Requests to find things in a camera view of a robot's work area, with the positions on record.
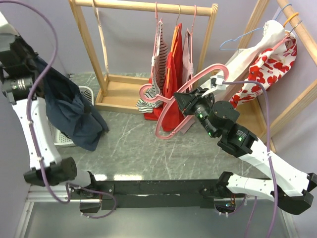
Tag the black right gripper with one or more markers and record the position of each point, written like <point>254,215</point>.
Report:
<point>184,99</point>

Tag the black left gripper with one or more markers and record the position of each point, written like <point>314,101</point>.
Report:
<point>19,41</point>

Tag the pink plastic hanger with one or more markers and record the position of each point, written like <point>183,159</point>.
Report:
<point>170,101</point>

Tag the red white striped top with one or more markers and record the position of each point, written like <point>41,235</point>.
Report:
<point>158,70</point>

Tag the navy blue printed top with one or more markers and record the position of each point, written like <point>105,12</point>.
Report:
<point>70,112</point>

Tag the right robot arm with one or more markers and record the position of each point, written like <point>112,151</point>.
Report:
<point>290,187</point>

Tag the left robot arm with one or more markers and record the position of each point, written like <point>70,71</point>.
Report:
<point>47,167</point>

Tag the mauve pink top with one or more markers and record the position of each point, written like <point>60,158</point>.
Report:
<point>188,67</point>

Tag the orange hanger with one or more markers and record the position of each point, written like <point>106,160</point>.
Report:
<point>174,45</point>

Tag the orange hanger hook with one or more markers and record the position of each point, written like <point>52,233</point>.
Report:
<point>290,18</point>

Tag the wooden clothes rack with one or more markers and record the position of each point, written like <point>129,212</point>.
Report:
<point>119,93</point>
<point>296,138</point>

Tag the white perforated plastic basket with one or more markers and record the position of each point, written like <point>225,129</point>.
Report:
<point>61,139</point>

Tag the red floral white dress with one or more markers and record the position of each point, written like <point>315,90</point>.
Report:
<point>269,67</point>

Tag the white garment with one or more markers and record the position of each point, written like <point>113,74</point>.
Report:
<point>273,33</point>

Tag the black base bar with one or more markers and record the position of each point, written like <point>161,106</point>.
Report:
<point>165,193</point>

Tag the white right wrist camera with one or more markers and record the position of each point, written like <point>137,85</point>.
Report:
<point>217,83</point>

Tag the blue wire hanger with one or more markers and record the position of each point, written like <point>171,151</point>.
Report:
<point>221,48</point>

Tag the aluminium rail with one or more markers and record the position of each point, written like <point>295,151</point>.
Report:
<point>40,194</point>

